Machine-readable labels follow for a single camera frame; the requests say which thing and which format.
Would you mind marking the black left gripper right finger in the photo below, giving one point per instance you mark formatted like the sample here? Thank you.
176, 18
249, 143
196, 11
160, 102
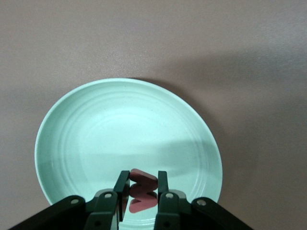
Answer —
172, 210

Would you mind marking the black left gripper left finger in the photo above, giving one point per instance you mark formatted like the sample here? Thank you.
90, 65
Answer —
103, 210

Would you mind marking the red foam lowercase w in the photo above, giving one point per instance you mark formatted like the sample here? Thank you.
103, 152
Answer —
144, 182

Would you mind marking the green plate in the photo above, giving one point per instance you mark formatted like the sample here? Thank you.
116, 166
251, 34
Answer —
120, 131

